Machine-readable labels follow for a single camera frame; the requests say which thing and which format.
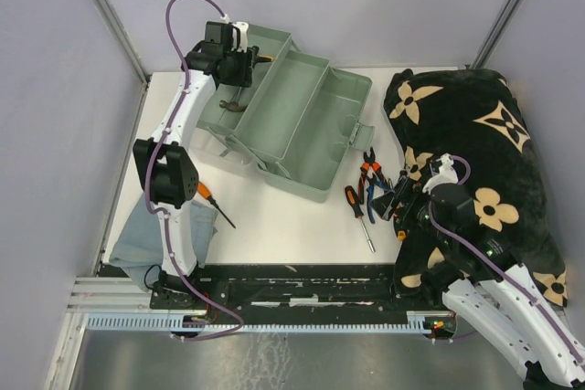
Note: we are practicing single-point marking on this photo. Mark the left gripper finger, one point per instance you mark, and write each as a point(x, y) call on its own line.
point(254, 54)
point(252, 72)

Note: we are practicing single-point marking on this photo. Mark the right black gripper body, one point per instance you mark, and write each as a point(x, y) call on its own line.
point(444, 226)

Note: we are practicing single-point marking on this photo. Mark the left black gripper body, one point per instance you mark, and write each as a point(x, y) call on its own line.
point(238, 74)

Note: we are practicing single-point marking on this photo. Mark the small yellow screwdriver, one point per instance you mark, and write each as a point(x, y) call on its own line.
point(264, 59)

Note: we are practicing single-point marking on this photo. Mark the black handled claw hammer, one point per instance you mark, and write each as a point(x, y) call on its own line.
point(233, 105)

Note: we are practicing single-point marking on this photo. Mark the green plastic tool box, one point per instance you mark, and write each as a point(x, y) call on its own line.
point(302, 117)

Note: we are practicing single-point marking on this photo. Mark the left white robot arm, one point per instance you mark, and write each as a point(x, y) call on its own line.
point(167, 175)

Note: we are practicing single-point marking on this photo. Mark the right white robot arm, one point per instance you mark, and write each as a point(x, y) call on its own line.
point(475, 273)

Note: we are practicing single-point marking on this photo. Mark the yellow black screwdriver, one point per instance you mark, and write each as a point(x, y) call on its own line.
point(401, 230)

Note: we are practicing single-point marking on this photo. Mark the orange black nut driver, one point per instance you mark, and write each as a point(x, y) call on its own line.
point(352, 200)

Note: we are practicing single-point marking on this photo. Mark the orange black pliers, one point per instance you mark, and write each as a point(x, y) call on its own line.
point(369, 166)

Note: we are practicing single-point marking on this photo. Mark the black floral blanket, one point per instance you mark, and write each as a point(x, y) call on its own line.
point(472, 113)

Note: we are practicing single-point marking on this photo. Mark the folded blue denim cloth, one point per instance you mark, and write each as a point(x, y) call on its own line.
point(139, 248)

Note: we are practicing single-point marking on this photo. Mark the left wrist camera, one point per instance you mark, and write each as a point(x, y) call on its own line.
point(238, 34)

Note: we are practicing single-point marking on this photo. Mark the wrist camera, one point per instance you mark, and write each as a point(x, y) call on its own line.
point(238, 34)
point(442, 172)

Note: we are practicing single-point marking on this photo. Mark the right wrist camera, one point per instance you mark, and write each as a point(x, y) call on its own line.
point(442, 172)

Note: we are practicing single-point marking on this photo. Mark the left aluminium frame post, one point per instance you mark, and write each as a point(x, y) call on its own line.
point(116, 28)

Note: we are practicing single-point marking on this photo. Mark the aluminium frame post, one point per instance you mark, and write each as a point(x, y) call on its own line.
point(496, 31)
point(116, 28)

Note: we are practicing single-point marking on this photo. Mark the orange handled screwdriver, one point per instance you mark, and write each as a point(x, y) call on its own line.
point(204, 192)

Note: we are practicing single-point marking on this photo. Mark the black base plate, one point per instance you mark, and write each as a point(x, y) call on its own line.
point(314, 294)

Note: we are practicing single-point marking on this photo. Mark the right aluminium frame post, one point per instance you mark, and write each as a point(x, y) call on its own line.
point(496, 31)

